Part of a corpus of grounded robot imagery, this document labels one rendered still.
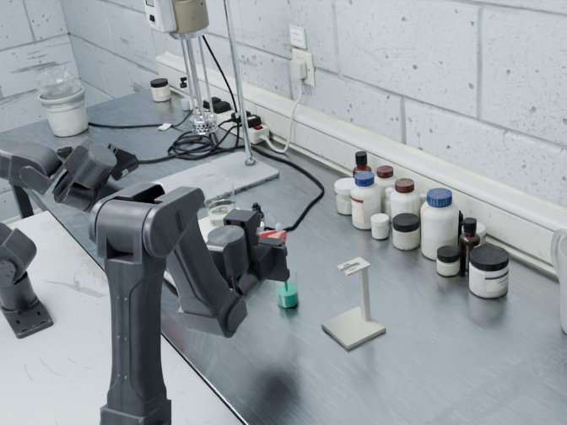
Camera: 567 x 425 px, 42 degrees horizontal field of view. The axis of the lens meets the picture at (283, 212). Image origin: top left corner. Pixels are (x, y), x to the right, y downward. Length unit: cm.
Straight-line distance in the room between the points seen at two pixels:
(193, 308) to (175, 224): 19
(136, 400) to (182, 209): 24
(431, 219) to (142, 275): 69
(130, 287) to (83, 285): 66
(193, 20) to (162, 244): 89
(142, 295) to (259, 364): 39
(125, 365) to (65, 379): 39
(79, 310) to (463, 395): 74
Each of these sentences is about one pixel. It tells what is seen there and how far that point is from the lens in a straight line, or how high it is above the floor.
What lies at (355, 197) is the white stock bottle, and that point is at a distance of 154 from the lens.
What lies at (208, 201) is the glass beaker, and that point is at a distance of 144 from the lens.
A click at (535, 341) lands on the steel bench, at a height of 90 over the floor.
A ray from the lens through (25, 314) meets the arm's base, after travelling 149.
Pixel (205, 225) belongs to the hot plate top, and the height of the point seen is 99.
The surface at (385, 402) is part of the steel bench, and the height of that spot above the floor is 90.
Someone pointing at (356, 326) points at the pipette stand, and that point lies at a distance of 127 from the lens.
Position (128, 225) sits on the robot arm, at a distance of 87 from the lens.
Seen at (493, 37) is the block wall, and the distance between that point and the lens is 141.
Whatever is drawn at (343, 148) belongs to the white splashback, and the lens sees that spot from 179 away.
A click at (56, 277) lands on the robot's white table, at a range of 160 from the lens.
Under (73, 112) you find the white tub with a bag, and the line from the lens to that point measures 235.
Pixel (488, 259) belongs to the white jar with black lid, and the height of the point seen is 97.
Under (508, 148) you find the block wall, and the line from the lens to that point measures 145.
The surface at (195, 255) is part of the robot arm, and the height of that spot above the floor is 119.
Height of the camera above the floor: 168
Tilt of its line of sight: 28 degrees down
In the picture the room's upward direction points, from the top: 7 degrees counter-clockwise
